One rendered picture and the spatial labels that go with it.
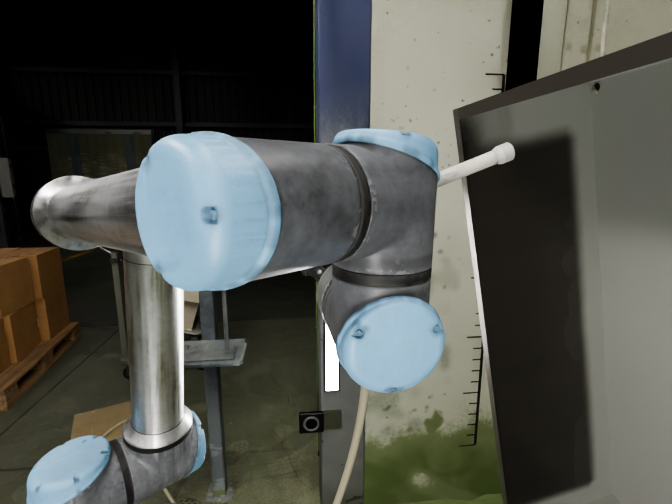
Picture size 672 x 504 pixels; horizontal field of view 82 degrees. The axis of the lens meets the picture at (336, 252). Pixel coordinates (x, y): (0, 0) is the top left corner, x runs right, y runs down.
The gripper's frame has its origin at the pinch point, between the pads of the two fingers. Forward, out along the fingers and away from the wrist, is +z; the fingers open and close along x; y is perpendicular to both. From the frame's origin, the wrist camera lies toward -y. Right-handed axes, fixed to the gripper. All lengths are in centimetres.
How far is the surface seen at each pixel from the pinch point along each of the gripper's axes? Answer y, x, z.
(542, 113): -2, 62, 22
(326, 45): -44, 33, 76
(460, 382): 95, 34, 70
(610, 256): 38, 67, 17
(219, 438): 86, -72, 98
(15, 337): 25, -217, 236
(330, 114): -23, 25, 76
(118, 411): 87, -151, 178
